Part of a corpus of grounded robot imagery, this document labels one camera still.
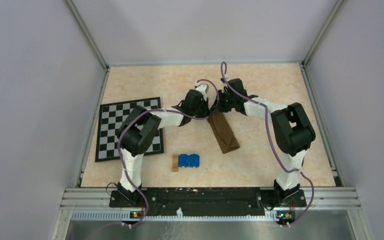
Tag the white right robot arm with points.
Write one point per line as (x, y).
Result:
(289, 130)

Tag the small wooden block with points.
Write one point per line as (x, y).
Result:
(175, 163)

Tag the aluminium frame rail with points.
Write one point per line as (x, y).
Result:
(332, 198)

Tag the brown cloth napkin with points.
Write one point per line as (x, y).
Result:
(223, 133)

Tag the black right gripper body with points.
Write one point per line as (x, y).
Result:
(225, 103)

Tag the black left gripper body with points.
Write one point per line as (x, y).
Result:
(201, 109)

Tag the white cable duct strip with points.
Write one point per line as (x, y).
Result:
(127, 216)

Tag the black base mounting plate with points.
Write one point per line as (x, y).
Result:
(206, 201)

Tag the blue toy car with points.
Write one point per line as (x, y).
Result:
(188, 160)

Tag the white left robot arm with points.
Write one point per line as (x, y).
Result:
(136, 134)

